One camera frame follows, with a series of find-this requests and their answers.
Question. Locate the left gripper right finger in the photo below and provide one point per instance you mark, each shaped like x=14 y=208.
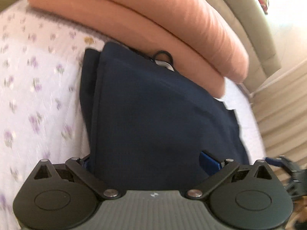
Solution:
x=209 y=163

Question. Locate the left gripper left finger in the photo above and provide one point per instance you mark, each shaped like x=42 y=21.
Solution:
x=85 y=162

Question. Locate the navy track pants white stripes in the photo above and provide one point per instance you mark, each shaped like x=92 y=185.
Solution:
x=148 y=125

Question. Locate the white floral quilted bedspread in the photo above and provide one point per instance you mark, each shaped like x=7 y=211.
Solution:
x=41 y=117

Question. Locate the pink folded duvet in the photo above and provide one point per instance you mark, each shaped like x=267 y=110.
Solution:
x=203 y=46

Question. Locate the beige padded leather headboard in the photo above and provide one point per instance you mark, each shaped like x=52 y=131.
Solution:
x=248 y=21

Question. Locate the small red yellow wall decoration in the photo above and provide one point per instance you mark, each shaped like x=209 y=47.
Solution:
x=265 y=5

